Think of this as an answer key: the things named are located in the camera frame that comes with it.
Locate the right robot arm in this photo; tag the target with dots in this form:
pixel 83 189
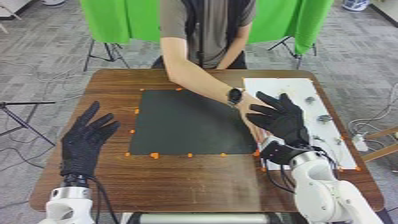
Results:
pixel 330 193

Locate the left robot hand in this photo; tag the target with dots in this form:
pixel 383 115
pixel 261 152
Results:
pixel 81 150

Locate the person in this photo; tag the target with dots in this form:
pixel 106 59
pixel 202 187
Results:
pixel 202 33

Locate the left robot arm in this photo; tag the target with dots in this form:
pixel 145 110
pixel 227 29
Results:
pixel 71 203

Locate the blue and white vase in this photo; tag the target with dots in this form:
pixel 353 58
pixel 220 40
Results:
pixel 357 4

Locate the black tripod stand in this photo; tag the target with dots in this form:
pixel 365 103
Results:
pixel 24 123

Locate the dark mat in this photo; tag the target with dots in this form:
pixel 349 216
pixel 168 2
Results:
pixel 190 123

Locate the black cloth stand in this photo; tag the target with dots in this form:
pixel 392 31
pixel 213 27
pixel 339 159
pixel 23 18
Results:
pixel 294 50
pixel 110 53

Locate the pale grey bar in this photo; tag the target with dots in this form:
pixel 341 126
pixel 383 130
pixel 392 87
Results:
pixel 202 218

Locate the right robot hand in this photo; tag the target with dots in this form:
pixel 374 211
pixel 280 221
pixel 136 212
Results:
pixel 286 121

